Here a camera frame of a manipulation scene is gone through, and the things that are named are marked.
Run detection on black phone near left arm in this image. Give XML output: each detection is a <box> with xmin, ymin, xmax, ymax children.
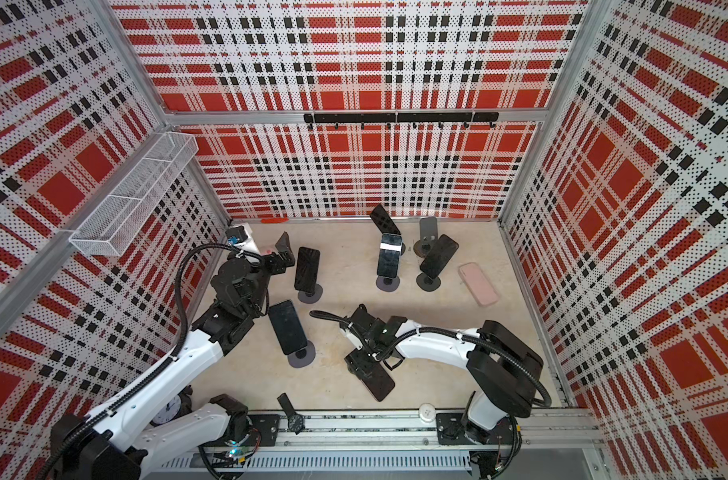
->
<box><xmin>294</xmin><ymin>247</ymin><xmax>321</xmax><ymax>293</ymax></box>

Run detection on black phone front left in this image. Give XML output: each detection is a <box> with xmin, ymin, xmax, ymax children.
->
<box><xmin>268</xmin><ymin>300</ymin><xmax>308</xmax><ymax>356</ymax></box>

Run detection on black hook rail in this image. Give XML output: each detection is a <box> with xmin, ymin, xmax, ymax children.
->
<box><xmin>303</xmin><ymin>111</ymin><xmax>500</xmax><ymax>128</ymax></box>

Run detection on grey round phone stand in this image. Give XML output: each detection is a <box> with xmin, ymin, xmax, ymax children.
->
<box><xmin>416</xmin><ymin>273</ymin><xmax>441</xmax><ymax>292</ymax></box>

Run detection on small black empty stand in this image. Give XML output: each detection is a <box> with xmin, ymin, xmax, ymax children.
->
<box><xmin>277</xmin><ymin>393</ymin><xmax>305</xmax><ymax>435</ymax></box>

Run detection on grey stand front left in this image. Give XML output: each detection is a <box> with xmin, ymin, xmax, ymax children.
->
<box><xmin>287</xmin><ymin>341</ymin><xmax>316</xmax><ymax>369</ymax></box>

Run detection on pink glasses case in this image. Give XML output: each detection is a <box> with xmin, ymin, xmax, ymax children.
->
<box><xmin>458</xmin><ymin>262</ymin><xmax>500</xmax><ymax>307</ymax></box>

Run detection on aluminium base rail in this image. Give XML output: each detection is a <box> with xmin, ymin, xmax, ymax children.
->
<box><xmin>159</xmin><ymin>407</ymin><xmax>605</xmax><ymax>475</ymax></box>

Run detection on dark phone at back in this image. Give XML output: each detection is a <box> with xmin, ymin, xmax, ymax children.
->
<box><xmin>377</xmin><ymin>233</ymin><xmax>403</xmax><ymax>279</ymax></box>

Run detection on white round knob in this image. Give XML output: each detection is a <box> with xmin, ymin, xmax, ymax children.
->
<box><xmin>418</xmin><ymin>403</ymin><xmax>437</xmax><ymax>424</ymax></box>

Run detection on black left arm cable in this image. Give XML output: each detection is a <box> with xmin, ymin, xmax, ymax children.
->
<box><xmin>36</xmin><ymin>242</ymin><xmax>266</xmax><ymax>480</ymax></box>

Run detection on black phone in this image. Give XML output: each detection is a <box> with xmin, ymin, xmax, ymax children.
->
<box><xmin>268</xmin><ymin>300</ymin><xmax>308</xmax><ymax>356</ymax></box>
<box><xmin>370</xmin><ymin>204</ymin><xmax>402</xmax><ymax>235</ymax></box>

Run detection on grey stand near left arm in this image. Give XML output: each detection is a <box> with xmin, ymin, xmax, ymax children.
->
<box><xmin>298</xmin><ymin>284</ymin><xmax>323</xmax><ymax>304</ymax></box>

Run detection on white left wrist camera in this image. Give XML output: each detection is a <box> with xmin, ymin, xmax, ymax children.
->
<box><xmin>225</xmin><ymin>223</ymin><xmax>262</xmax><ymax>259</ymax></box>

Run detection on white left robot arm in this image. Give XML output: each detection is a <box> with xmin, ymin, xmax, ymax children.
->
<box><xmin>36</xmin><ymin>224</ymin><xmax>296</xmax><ymax>479</ymax></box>

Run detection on black phone far left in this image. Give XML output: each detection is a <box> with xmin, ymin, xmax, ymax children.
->
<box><xmin>370</xmin><ymin>204</ymin><xmax>402</xmax><ymax>235</ymax></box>

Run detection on grey stand base corner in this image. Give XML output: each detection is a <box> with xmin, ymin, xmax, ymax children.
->
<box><xmin>376</xmin><ymin>276</ymin><xmax>400</xmax><ymax>293</ymax></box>

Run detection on white wire mesh basket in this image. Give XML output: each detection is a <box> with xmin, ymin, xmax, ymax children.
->
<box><xmin>69</xmin><ymin>131</ymin><xmax>198</xmax><ymax>257</ymax></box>

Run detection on black smartphone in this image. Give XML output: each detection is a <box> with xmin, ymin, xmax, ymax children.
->
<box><xmin>345</xmin><ymin>350</ymin><xmax>395</xmax><ymax>402</ymax></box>

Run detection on wooden base phone stand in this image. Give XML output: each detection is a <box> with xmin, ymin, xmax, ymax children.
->
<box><xmin>413</xmin><ymin>217</ymin><xmax>439</xmax><ymax>258</ymax></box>

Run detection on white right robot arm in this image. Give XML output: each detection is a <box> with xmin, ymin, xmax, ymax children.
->
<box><xmin>310</xmin><ymin>304</ymin><xmax>552</xmax><ymax>445</ymax></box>

